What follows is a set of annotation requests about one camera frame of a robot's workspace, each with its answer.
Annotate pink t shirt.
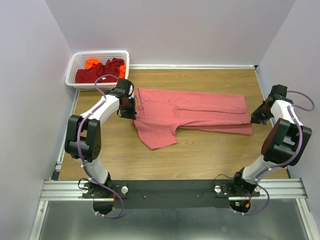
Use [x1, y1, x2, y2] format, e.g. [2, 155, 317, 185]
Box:
[132, 87, 253, 150]

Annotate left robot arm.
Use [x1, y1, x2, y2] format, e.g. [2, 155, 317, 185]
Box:
[64, 78, 136, 191]

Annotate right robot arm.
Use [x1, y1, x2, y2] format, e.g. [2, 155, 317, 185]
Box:
[231, 84, 312, 196]

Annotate dark red t shirt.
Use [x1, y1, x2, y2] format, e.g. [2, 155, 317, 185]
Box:
[75, 58, 126, 84]

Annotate orange t shirt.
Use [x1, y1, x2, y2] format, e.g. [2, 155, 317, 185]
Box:
[84, 58, 126, 83]

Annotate white plastic laundry basket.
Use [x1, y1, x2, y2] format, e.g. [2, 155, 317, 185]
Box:
[65, 50, 130, 91]

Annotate aluminium frame rail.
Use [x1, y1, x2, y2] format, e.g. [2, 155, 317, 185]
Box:
[40, 179, 308, 201]

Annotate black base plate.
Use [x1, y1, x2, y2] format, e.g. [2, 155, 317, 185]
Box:
[78, 179, 260, 209]

